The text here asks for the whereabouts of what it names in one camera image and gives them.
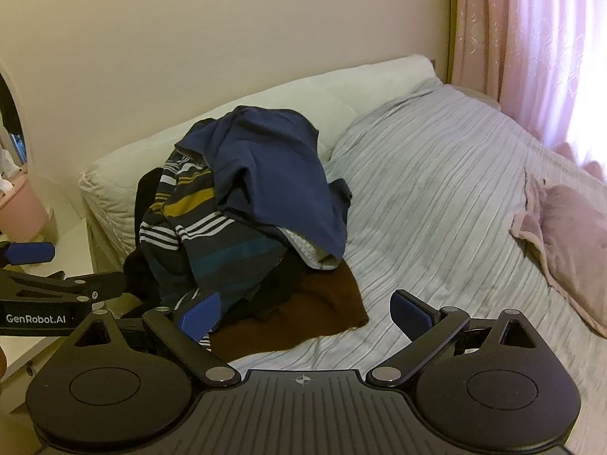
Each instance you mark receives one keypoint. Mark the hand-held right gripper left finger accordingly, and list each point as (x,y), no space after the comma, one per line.
(199,316)

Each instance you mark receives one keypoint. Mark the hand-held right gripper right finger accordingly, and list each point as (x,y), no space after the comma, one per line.
(410,313)

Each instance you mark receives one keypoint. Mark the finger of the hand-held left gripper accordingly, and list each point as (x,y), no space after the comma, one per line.
(47,289)
(28,252)

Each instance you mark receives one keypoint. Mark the navy garment with white lining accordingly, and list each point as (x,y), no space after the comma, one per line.
(275,166)

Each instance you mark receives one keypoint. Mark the white bedside cabinet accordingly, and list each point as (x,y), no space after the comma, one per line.
(71,251)

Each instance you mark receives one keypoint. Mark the pink bin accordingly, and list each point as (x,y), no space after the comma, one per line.
(19,208)

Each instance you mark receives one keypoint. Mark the striped shirt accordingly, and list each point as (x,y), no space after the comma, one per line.
(213,246)

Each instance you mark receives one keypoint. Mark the black garment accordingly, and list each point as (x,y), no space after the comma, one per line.
(137,270)

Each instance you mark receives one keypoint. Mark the brown cloth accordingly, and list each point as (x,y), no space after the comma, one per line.
(322,303)

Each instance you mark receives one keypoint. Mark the bed with grey striped cover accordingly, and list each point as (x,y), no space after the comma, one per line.
(450,199)

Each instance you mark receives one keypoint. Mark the pink blanket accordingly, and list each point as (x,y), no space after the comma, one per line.
(569,237)

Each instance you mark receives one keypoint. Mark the white quilted pillow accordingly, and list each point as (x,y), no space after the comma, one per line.
(294,90)

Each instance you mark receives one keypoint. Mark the pink curtain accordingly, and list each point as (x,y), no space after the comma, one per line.
(521,33)

